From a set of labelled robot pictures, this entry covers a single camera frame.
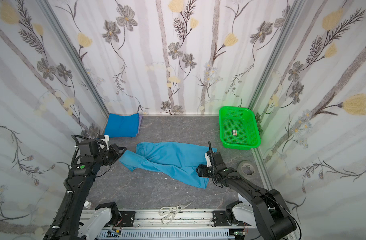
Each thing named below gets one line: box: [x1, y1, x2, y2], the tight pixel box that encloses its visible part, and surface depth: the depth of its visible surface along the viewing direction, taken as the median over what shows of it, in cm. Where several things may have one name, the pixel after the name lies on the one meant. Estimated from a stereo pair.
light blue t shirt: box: [119, 142, 217, 189], surface depth 95 cm
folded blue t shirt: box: [104, 113, 139, 138], surface depth 116 cm
